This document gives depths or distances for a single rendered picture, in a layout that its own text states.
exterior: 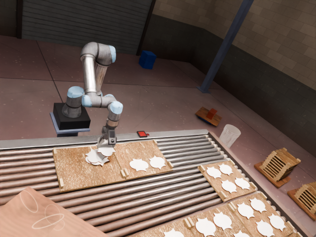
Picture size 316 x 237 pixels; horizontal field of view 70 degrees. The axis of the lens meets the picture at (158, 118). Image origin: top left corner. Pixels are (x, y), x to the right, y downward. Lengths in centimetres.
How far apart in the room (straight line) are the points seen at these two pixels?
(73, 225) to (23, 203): 26
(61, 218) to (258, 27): 663
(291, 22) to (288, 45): 54
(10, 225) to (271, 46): 649
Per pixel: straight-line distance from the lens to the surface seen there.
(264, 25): 704
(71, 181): 151
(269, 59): 676
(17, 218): 126
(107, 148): 161
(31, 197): 131
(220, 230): 166
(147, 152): 185
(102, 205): 146
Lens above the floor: 210
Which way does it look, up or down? 30 degrees down
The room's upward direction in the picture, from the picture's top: 23 degrees clockwise
